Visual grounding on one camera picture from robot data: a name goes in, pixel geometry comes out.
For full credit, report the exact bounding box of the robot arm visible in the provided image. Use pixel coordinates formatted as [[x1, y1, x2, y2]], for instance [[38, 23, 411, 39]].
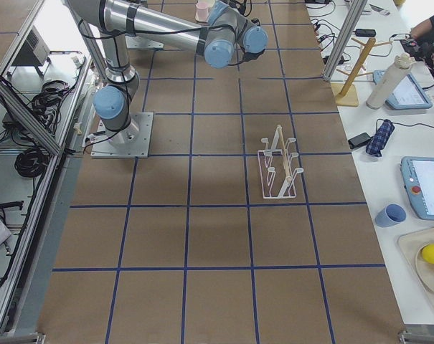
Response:
[[66, 1, 268, 148]]

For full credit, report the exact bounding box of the pink cup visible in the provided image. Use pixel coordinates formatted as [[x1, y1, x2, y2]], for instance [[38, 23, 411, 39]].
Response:
[[195, 1, 209, 23]]

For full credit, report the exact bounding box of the black power adapter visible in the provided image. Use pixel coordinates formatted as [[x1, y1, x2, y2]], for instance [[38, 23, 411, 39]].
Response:
[[348, 133, 372, 150]]

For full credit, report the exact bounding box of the wooden mug tree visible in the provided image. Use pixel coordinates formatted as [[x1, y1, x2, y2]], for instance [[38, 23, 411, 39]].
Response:
[[331, 37, 390, 107]]

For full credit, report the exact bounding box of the blue plaid folded umbrella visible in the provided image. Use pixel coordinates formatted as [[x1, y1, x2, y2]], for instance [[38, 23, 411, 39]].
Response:
[[366, 120, 395, 158]]

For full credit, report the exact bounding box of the blue mug on desk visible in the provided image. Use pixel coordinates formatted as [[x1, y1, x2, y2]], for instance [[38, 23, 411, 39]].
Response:
[[374, 204, 407, 228]]

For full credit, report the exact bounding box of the blue teach pendant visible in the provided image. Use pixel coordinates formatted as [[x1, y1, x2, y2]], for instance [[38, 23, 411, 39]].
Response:
[[400, 156, 434, 221], [385, 73, 433, 110]]

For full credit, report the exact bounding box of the white cylindrical bottle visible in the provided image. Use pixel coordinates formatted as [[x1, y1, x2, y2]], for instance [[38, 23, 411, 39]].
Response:
[[366, 52, 415, 109]]

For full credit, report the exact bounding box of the beige tray with plate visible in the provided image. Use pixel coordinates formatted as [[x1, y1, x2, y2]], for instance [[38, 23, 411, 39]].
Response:
[[397, 227, 434, 309]]

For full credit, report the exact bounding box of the white wire cup rack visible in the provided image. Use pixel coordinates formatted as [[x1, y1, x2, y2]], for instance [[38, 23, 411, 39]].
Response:
[[257, 124, 304, 200]]

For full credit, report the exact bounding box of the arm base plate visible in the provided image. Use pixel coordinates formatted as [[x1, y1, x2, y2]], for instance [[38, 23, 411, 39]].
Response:
[[126, 36, 164, 50], [90, 112, 154, 158]]

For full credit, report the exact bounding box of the aluminium frame post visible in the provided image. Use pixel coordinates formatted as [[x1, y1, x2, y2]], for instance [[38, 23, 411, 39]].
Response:
[[323, 0, 367, 81]]

